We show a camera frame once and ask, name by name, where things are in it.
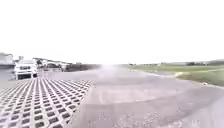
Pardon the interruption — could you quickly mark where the grey gravel road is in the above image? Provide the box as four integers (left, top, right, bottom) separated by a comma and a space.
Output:
43, 65, 224, 128

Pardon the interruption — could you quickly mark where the row of buildings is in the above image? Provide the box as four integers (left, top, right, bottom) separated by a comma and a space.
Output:
0, 52, 101, 73

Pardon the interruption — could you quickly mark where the white vehicle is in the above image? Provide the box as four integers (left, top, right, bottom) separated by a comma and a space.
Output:
13, 59, 39, 81

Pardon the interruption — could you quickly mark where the grid paver parking area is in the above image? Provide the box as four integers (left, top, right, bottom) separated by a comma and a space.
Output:
0, 77, 96, 128

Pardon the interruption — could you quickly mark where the grass field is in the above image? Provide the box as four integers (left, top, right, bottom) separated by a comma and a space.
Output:
129, 63, 224, 88

